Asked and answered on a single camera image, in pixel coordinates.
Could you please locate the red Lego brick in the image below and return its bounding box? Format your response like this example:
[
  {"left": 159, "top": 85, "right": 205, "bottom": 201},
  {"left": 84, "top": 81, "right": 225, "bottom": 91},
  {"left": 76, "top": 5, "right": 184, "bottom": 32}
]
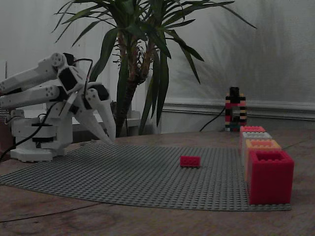
[{"left": 180, "top": 155, "right": 201, "bottom": 169}]

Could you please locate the grey Lego baseplate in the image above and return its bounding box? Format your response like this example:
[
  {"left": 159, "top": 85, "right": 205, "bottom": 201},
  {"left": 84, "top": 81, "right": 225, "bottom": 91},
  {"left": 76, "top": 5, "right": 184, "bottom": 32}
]
[{"left": 0, "top": 141, "right": 292, "bottom": 212}]

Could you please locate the striped Lego tower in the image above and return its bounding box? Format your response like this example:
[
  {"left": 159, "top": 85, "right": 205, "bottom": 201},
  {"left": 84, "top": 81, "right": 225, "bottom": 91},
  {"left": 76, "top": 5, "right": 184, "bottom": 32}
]
[{"left": 224, "top": 86, "right": 247, "bottom": 132}]

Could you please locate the grey lego box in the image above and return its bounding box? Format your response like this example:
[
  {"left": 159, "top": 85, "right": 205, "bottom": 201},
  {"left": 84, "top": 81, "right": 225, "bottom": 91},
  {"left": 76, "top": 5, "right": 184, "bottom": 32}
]
[{"left": 241, "top": 131, "right": 273, "bottom": 163}]

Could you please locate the orange lego box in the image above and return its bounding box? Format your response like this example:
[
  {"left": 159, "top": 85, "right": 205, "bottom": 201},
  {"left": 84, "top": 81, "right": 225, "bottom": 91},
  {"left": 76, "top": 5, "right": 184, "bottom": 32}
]
[{"left": 244, "top": 139, "right": 282, "bottom": 181}]

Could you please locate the green yucca plant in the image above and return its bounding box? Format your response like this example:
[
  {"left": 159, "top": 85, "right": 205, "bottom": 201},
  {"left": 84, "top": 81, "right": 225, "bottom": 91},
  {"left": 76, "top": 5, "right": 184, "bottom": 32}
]
[{"left": 50, "top": 0, "right": 258, "bottom": 138}]

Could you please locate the brown perforated object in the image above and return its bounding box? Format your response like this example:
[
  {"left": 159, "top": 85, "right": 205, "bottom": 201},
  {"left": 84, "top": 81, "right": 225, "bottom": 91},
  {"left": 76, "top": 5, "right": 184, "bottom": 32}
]
[{"left": 0, "top": 108, "right": 14, "bottom": 154}]

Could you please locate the red black servo wire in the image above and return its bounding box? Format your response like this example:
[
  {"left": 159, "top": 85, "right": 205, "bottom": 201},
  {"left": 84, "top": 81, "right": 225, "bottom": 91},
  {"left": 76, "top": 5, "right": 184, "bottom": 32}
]
[{"left": 73, "top": 58, "right": 94, "bottom": 100}]

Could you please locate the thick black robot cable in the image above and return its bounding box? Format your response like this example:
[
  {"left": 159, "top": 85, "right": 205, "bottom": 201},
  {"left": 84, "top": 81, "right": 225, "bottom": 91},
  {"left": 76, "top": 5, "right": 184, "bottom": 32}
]
[{"left": 0, "top": 102, "right": 60, "bottom": 162}]

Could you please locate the thin dark cable on table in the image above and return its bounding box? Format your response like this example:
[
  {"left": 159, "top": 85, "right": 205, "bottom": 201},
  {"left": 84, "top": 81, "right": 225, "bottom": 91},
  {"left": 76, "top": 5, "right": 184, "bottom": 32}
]
[{"left": 0, "top": 203, "right": 104, "bottom": 223}]

